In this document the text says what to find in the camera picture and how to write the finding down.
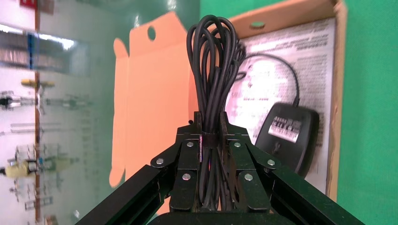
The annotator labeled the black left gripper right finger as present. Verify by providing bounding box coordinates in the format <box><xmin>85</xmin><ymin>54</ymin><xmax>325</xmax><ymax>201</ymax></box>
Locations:
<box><xmin>219</xmin><ymin>112</ymin><xmax>364</xmax><ymax>225</ymax></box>

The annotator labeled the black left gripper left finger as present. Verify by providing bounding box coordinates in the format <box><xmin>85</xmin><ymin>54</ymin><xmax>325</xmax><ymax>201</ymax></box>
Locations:
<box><xmin>76</xmin><ymin>112</ymin><xmax>203</xmax><ymax>225</ymax></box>

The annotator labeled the black USB cable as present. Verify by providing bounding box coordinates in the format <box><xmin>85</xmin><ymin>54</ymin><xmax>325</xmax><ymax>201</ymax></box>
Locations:
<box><xmin>230</xmin><ymin>53</ymin><xmax>320</xmax><ymax>178</ymax></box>

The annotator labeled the black data cable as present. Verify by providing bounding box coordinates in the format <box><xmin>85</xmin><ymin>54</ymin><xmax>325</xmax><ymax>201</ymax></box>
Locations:
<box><xmin>186</xmin><ymin>15</ymin><xmax>246</xmax><ymax>212</ymax></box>

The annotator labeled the orange cardboard box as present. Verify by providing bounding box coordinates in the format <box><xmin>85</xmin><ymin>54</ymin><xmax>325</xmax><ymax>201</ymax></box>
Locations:
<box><xmin>108</xmin><ymin>0</ymin><xmax>348</xmax><ymax>203</ymax></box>

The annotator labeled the white printed paper sheet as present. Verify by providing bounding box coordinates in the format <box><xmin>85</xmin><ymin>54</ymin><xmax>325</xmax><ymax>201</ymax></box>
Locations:
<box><xmin>225</xmin><ymin>17</ymin><xmax>337</xmax><ymax>195</ymax></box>

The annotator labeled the grey metal shelf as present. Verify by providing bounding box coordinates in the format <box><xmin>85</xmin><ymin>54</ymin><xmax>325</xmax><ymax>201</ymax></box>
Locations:
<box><xmin>0</xmin><ymin>23</ymin><xmax>89</xmax><ymax>77</ymax></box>

